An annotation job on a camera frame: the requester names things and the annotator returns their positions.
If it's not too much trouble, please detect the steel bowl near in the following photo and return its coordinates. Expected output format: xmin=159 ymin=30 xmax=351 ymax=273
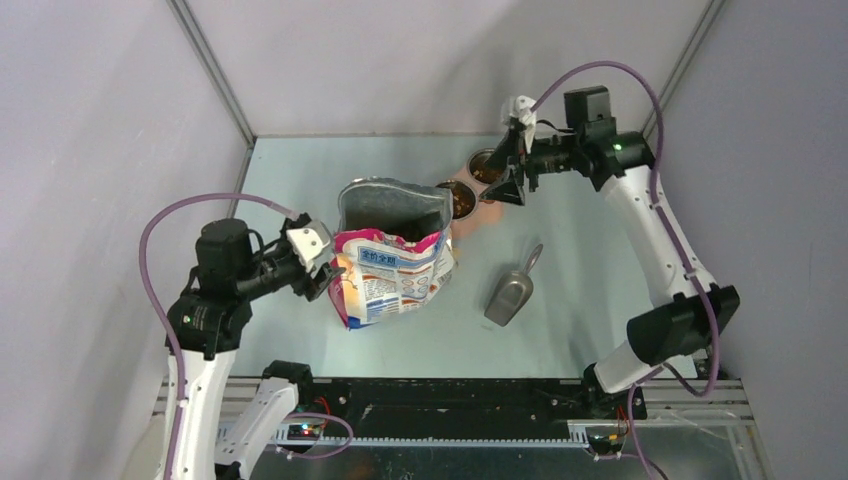
xmin=436 ymin=179 xmax=478 ymax=221

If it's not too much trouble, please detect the left circuit board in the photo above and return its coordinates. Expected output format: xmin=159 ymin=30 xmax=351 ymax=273
xmin=285 ymin=423 xmax=324 ymax=442

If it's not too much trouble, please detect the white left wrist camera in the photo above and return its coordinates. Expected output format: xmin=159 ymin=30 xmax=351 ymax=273
xmin=285 ymin=213 xmax=333 ymax=275

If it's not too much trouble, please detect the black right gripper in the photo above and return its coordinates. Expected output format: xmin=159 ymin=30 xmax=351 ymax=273
xmin=479 ymin=127 xmax=582 ymax=207

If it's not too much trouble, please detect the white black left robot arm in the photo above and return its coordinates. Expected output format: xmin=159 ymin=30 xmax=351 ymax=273
xmin=157 ymin=214 xmax=341 ymax=479

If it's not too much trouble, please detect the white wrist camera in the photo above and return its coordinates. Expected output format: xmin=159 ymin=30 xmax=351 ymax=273
xmin=285 ymin=213 xmax=333 ymax=275
xmin=501 ymin=95 xmax=537 ymax=154

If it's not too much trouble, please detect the right circuit board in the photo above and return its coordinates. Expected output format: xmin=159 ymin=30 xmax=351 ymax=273
xmin=585 ymin=434 xmax=629 ymax=461

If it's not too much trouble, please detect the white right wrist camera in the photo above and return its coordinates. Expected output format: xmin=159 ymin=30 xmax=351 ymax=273
xmin=501 ymin=95 xmax=537 ymax=154

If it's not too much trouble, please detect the steel bowl far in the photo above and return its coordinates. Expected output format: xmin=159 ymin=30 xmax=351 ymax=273
xmin=466 ymin=148 xmax=512 ymax=185

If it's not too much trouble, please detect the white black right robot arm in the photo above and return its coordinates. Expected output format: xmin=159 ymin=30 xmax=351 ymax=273
xmin=480 ymin=86 xmax=740 ymax=418

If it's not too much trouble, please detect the circuit board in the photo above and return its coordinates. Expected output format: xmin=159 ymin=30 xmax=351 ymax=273
xmin=585 ymin=434 xmax=629 ymax=461
xmin=285 ymin=423 xmax=324 ymax=442

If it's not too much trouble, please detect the pet food bag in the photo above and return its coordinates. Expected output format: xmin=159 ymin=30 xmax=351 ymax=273
xmin=329 ymin=177 xmax=456 ymax=329

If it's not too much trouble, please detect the metal food scoop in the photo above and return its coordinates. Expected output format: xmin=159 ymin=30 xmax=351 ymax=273
xmin=484 ymin=243 xmax=544 ymax=327

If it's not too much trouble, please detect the brown pet food kibble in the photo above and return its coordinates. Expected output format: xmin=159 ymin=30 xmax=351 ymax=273
xmin=448 ymin=163 xmax=504 ymax=222

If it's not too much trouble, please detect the pink double bowl stand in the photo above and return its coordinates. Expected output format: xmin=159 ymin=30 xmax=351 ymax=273
xmin=449 ymin=148 xmax=504 ymax=239

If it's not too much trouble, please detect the steel bowl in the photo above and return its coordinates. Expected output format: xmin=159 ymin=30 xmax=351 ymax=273
xmin=436 ymin=179 xmax=478 ymax=221
xmin=466 ymin=148 xmax=512 ymax=185

